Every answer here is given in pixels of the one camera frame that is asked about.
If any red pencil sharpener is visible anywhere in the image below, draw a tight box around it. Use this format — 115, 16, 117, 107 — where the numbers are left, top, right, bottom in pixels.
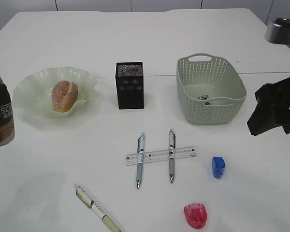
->
184, 203, 207, 229

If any black mesh pen holder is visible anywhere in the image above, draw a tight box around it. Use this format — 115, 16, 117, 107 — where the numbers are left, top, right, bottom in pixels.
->
115, 62, 144, 110

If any blue pencil sharpener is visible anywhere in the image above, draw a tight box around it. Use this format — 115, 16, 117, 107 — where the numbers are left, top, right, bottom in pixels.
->
211, 157, 225, 179

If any clear plastic ruler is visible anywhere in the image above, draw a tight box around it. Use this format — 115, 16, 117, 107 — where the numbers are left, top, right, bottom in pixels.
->
125, 146, 197, 166

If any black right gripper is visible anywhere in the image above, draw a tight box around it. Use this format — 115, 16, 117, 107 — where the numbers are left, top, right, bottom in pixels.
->
247, 77, 290, 136

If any blue grey click pen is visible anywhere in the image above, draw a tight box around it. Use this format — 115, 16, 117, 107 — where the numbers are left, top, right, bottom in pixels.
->
136, 132, 145, 189

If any sugared bread bun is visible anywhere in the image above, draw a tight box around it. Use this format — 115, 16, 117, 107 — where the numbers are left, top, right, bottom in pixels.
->
51, 81, 78, 113

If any light green woven basket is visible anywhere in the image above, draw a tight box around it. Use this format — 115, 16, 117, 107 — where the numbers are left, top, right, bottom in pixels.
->
176, 54, 247, 125

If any green ruffled glass plate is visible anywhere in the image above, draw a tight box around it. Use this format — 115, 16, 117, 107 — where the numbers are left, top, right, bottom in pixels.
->
13, 67, 97, 118

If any white green pen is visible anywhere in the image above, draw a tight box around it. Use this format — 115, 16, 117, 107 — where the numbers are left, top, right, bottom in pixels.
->
73, 184, 122, 232

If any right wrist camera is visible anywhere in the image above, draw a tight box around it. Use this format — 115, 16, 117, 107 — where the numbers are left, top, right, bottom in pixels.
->
265, 18, 290, 45

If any grey black click pen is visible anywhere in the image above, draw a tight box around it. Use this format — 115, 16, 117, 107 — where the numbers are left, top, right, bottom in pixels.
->
168, 129, 176, 183

